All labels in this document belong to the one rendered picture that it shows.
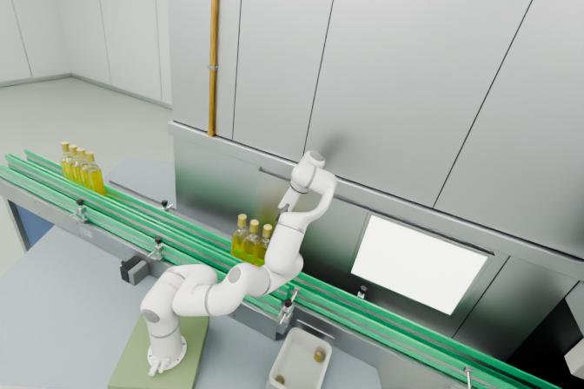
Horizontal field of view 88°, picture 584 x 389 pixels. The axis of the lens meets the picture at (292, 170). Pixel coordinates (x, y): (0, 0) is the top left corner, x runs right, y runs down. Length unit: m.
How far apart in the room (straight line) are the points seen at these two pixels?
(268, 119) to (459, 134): 0.66
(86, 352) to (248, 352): 0.58
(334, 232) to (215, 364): 0.66
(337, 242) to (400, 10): 0.85
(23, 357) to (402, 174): 1.45
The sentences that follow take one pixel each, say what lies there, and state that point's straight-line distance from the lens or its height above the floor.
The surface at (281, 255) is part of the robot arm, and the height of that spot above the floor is 1.35.
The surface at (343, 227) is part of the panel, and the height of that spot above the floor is 1.21.
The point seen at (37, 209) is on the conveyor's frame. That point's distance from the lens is 2.07.
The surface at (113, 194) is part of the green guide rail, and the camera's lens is 1.85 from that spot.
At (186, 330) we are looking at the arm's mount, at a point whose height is 0.82.
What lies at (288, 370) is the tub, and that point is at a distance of 1.33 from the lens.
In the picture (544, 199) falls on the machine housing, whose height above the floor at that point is 1.55.
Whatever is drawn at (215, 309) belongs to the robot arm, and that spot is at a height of 1.20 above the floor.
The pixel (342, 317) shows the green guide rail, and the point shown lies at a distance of 1.32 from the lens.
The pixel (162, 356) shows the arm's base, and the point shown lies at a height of 0.88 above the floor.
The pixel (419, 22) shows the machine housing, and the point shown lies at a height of 1.95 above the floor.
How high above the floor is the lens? 1.95
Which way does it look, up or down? 29 degrees down
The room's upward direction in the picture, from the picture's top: 10 degrees clockwise
